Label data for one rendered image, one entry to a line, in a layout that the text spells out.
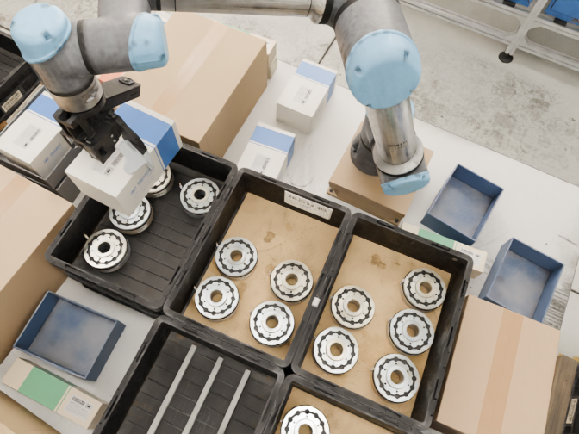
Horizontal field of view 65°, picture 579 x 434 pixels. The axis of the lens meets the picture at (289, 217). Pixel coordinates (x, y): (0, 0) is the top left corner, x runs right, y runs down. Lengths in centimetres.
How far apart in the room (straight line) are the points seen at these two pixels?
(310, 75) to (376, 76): 76
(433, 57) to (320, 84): 140
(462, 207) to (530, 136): 127
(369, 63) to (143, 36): 33
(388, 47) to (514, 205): 90
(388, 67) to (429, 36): 216
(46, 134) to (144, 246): 40
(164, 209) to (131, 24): 62
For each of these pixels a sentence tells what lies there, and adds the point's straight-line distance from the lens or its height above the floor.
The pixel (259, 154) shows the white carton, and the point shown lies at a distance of 132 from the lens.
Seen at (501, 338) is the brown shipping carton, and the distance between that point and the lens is 118.
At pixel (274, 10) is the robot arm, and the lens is 83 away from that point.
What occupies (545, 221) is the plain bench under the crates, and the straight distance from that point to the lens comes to 155.
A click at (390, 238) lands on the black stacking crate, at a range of 113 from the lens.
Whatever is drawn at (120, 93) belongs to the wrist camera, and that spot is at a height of 126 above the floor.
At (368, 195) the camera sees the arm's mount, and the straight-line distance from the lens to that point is 129.
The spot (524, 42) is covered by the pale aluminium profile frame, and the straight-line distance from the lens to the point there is 285.
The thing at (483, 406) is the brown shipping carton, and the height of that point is 86.
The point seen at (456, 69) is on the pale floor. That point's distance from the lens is 278.
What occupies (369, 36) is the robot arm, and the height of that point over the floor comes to 139.
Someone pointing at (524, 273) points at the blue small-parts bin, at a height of 70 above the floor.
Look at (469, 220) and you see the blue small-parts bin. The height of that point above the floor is 70.
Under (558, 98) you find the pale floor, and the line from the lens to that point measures 290.
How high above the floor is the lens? 190
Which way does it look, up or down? 66 degrees down
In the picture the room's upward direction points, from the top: 5 degrees clockwise
